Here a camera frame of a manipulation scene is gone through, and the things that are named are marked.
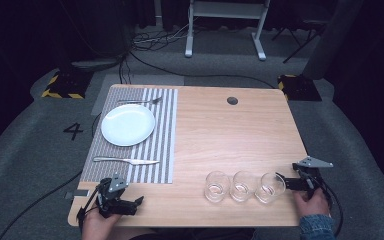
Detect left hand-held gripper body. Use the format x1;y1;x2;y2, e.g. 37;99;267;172
95;172;138;219

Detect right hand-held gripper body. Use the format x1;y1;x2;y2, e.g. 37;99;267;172
291;155;335;201

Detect clear drinking glass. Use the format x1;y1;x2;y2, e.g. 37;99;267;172
254;171;287;205
229;170;258;203
204;170;231;204

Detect person's right hand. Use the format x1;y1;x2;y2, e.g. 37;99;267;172
293;187;332;220

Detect person's left hand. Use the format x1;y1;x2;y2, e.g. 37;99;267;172
81;208;122;240

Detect grey tape strip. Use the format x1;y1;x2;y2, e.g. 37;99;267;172
64;188;91;201

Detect silver table knife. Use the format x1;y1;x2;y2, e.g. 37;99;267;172
92;156;161;166

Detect grey striped placemat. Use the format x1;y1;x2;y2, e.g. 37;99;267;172
79;87;179;185

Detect person's dark pants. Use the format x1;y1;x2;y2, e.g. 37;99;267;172
136;227;258;240

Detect white round plate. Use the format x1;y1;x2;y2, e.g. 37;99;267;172
100;103;157;147

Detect black yellow striped stand base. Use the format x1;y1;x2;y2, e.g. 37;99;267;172
277;74;323;103
41;69;95;100

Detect silver fork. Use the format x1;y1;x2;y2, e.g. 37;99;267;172
90;73;185;117
117;96;164;105

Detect black folding stand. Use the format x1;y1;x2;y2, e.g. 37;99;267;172
271;17;328;65

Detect grey curtain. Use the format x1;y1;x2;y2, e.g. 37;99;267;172
301;0;365;81

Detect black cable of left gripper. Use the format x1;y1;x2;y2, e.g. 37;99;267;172
75;188;100;232

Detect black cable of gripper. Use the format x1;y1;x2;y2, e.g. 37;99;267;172
75;188;100;232
319;178;345;237

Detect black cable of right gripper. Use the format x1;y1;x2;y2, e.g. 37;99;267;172
319;178;345;237

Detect long black floor cable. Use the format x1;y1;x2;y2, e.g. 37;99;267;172
0;170;84;240

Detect black floor cable behind table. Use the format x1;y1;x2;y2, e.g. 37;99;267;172
128;49;277;90

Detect bundle of floor cables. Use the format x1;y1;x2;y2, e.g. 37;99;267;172
130;22;195;53

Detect white metal desk frame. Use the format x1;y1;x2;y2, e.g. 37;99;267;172
184;0;272;62

